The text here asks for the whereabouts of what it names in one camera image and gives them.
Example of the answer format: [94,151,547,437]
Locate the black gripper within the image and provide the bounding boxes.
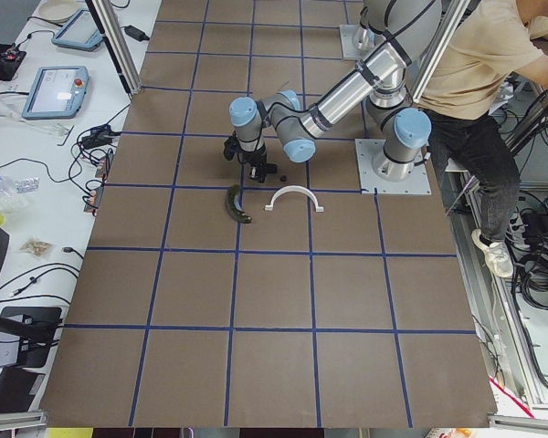
[242,148,267,183]

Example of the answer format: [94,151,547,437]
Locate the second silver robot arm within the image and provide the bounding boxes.
[352,24,375,51]

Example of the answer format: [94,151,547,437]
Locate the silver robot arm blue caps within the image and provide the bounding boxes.
[223,1,442,183]

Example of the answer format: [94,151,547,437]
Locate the black brake pad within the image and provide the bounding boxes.
[265,163,278,174]

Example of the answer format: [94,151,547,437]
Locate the green brake shoe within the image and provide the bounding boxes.
[225,184,252,224]

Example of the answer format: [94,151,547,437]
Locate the brown paper mat blue grid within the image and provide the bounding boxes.
[41,1,495,428]

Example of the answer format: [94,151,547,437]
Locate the black power adapter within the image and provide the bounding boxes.
[123,25,150,42]

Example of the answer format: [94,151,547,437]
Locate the teach pendant near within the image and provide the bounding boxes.
[22,66,90,120]

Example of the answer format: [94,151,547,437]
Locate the teach pendant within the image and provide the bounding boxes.
[51,9,102,51]
[22,66,90,120]

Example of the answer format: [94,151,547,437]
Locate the teach pendant far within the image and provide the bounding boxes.
[51,9,102,51]

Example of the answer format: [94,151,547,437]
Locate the small bag of parts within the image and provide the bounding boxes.
[19,238,53,257]

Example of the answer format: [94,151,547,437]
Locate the plastic water bottle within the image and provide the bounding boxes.
[0,175,27,213]

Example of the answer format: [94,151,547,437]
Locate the beige bowl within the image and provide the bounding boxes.
[38,0,81,24]

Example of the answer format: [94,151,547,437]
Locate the person in beige shirt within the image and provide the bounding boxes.
[418,0,548,278]

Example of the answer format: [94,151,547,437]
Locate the black monitor stand base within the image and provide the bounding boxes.
[0,307,63,369]

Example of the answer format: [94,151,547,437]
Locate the white curved plastic bracket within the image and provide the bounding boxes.
[264,184,325,213]

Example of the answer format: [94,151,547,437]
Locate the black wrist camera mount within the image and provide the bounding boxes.
[223,133,239,161]

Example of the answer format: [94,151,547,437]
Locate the aluminium frame post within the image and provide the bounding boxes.
[85,0,142,96]

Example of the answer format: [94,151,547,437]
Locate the bundle of black cables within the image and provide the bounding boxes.
[511,191,548,311]

